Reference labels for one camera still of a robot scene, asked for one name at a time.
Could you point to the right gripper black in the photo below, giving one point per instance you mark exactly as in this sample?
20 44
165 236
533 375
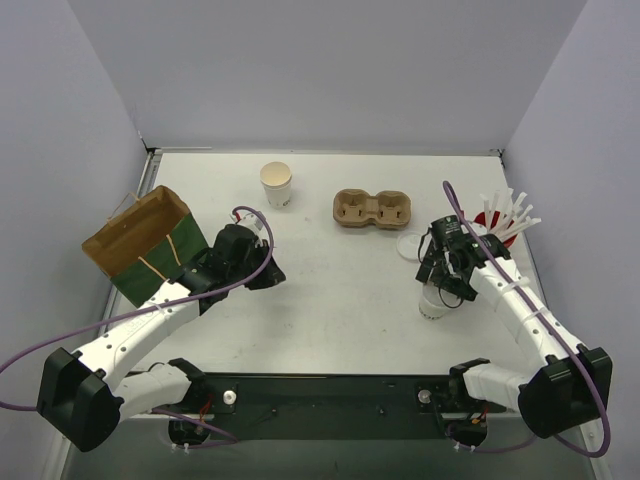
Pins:
441 267

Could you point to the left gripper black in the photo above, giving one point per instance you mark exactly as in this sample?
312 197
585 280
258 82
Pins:
263 270

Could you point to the white paper coffee cup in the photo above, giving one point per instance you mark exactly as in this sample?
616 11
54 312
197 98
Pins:
430 306

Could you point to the brown green paper bag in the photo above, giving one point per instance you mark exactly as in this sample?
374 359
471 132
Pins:
142 247

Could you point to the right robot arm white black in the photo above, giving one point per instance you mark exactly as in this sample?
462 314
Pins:
568 383

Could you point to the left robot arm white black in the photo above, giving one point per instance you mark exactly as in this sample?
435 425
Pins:
87 393

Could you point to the white plastic lid stack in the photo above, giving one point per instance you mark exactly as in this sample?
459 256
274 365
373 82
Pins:
408 246

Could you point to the red straw holder cup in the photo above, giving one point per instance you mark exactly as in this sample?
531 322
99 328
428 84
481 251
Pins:
497 225

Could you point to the white wrapped straws bundle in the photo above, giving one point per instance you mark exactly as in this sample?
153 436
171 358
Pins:
512 208

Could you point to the brown pulp cup carrier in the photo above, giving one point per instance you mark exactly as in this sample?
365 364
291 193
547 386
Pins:
387 210

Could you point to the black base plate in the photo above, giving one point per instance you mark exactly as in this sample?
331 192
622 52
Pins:
328 407

